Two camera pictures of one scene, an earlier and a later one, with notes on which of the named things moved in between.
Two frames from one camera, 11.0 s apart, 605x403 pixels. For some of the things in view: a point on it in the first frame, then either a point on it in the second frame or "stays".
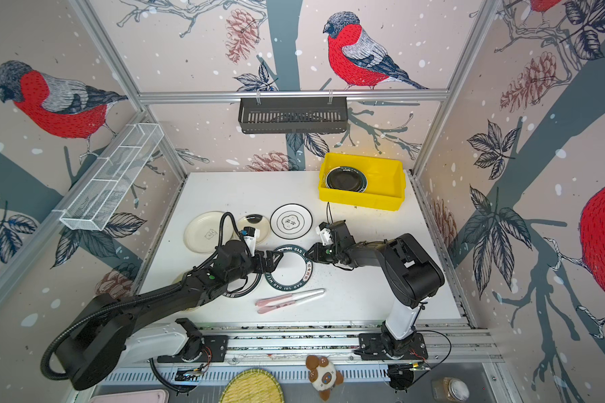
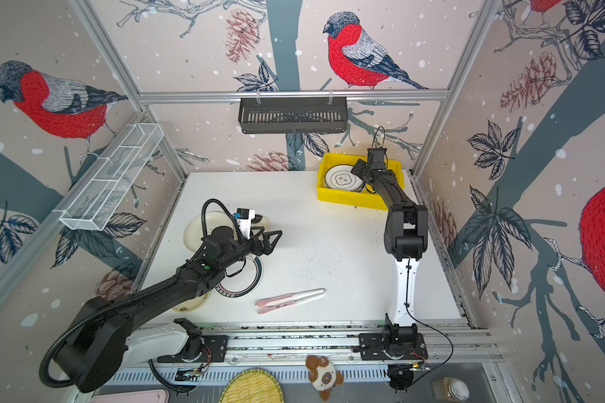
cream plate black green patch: (257, 221) stays
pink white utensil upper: (291, 295) stays
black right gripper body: (330, 253) → (365, 170)
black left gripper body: (258, 266) → (250, 246)
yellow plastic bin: (385, 187) stays
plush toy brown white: (323, 375) stays
